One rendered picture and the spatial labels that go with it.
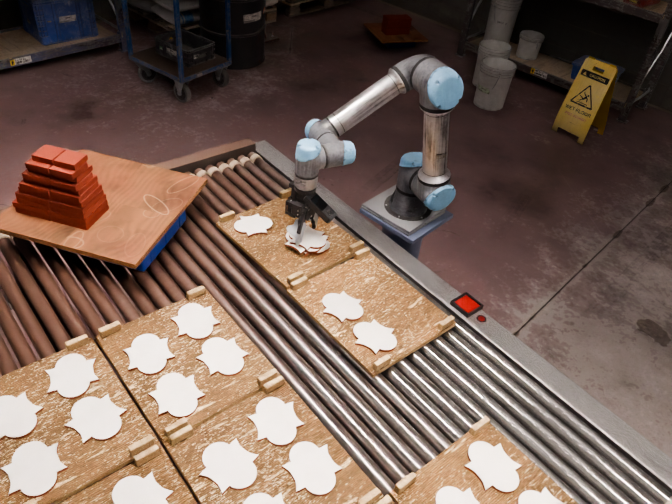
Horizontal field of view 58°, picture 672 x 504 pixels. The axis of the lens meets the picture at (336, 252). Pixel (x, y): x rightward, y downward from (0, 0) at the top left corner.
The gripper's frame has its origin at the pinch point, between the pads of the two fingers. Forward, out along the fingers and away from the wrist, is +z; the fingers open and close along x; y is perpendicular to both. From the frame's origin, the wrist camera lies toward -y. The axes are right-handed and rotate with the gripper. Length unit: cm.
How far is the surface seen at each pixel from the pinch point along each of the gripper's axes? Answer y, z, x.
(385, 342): -42.4, 3.2, 25.5
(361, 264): -20.2, 4.1, -2.4
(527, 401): -84, 6, 20
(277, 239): 10.1, 4.1, 2.9
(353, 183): 63, 98, -176
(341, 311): -25.6, 3.2, 21.7
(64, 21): 354, 66, -201
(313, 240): -2.7, 0.2, 0.4
